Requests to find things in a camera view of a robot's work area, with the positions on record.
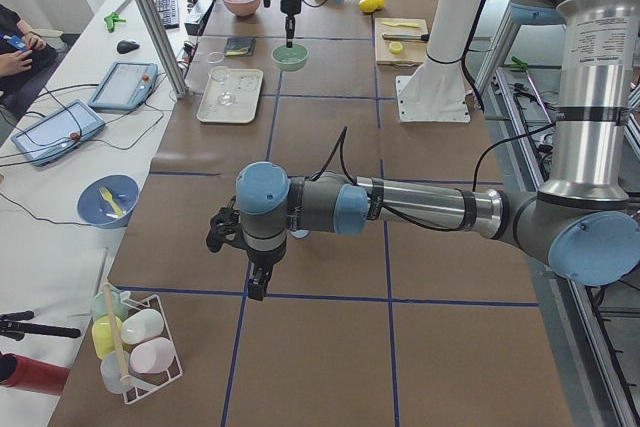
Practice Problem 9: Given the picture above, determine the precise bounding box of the light blue plastic cup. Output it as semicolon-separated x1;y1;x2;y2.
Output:
290;229;309;239

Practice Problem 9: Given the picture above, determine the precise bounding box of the yellow lemon front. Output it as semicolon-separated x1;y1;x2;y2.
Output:
358;0;379;14

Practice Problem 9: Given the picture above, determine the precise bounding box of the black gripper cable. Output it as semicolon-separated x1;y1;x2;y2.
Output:
307;125;556;233

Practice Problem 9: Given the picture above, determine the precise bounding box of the blue bowl on desk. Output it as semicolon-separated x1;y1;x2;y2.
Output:
76;175;139;229

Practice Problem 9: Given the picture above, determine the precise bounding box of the green clamp on desk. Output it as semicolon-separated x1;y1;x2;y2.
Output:
104;12;126;33

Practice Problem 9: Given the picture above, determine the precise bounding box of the pink cup in rack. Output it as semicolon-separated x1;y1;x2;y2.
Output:
130;337;176;374

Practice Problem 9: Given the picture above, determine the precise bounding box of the blue teach pendant near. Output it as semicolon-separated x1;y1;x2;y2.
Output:
11;100;105;166

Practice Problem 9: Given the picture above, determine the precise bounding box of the yellow cup in rack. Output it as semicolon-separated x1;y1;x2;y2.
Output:
91;315;115;360

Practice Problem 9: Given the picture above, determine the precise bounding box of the blue teach pendant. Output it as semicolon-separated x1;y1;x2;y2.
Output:
88;62;158;112
11;100;105;166

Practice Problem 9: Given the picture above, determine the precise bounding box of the grey folded cloth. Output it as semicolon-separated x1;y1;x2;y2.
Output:
224;36;256;57

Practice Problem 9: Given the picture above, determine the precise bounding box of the wooden cutting board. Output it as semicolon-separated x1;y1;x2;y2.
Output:
374;18;429;66

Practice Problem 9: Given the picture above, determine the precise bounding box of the yellow plastic fork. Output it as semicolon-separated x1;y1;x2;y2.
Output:
99;186;125;218

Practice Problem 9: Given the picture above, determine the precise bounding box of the white wire cup rack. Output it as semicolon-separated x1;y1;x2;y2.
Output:
90;283;183;405

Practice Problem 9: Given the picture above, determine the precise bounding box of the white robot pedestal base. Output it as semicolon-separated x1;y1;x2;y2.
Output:
397;0;482;123

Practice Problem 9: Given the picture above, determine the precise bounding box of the blue teach pendant far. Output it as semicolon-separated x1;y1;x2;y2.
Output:
88;62;158;112

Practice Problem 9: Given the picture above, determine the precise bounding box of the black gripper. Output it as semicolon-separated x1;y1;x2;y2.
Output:
248;257;280;301
280;0;301;48

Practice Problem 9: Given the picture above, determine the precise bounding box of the cream bear tray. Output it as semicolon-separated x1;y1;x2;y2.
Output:
196;66;263;124

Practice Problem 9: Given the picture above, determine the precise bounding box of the yellow plastic knife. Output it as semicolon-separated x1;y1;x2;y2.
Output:
381;21;421;29

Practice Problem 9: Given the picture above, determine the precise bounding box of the steel muddler black cap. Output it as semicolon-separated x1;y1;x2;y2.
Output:
382;33;430;43

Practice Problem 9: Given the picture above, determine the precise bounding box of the red fire extinguisher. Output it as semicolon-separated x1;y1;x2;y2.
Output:
1;353;70;396

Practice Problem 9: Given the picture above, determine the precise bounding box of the clear cup in rack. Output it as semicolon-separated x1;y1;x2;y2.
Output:
100;351;132;394

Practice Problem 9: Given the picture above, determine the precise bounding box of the clear wine glass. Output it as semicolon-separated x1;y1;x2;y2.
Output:
207;51;236;106

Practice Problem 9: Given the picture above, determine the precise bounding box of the black camera tripod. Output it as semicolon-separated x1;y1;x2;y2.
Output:
1;311;82;341

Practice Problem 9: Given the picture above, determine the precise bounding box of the black computer mouse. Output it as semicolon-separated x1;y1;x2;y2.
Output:
116;40;140;55

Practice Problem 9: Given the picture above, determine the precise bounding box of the white cup in rack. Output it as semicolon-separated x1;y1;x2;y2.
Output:
121;308;164;345

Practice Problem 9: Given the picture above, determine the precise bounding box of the green ceramic bowl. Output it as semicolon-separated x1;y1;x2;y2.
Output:
271;43;309;72

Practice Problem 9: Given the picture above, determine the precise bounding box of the halved lemon slice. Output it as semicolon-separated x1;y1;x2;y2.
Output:
388;41;404;54

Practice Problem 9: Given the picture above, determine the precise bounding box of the person at desk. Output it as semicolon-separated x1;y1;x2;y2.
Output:
1;5;58;94

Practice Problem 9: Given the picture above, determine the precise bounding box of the aluminium frame post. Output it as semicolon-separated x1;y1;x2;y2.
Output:
135;0;188;99

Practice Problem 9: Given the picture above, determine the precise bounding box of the green cup in rack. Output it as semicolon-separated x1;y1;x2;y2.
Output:
90;291;121;321

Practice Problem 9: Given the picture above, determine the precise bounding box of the black keyboard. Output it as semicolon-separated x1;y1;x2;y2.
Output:
153;0;180;29

